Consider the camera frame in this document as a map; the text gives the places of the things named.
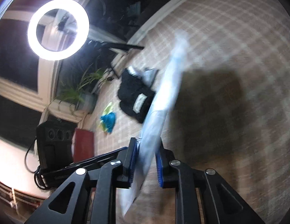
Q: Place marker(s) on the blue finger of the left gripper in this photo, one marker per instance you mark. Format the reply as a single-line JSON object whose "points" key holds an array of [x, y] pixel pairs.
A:
{"points": [[101, 159]]}

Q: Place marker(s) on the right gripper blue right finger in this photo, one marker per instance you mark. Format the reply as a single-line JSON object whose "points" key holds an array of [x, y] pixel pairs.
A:
{"points": [[165, 172]]}

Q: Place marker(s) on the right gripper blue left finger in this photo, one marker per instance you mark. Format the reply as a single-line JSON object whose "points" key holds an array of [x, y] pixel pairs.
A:
{"points": [[129, 163]]}

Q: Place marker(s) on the blue collapsible funnel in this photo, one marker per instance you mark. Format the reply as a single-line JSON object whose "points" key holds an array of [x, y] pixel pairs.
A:
{"points": [[107, 122]]}

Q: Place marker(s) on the light green cloth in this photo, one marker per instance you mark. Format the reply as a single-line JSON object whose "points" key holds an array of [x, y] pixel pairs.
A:
{"points": [[108, 109]]}

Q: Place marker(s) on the blue white mask package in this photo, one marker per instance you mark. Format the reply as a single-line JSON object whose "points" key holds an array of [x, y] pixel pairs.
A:
{"points": [[150, 136]]}

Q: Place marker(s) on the dark red storage box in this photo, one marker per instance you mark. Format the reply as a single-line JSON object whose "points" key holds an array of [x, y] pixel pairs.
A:
{"points": [[82, 145]]}

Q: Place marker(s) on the large potted plant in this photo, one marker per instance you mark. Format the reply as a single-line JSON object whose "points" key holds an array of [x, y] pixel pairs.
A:
{"points": [[77, 95]]}

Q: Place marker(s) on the black knit glove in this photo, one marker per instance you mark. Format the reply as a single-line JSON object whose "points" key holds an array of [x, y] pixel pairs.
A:
{"points": [[135, 96]]}

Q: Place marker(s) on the black tripod stand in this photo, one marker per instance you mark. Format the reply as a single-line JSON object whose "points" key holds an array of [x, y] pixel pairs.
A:
{"points": [[101, 48]]}

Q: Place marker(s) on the white ring light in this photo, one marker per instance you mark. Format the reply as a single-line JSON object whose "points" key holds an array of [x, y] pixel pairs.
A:
{"points": [[73, 9]]}

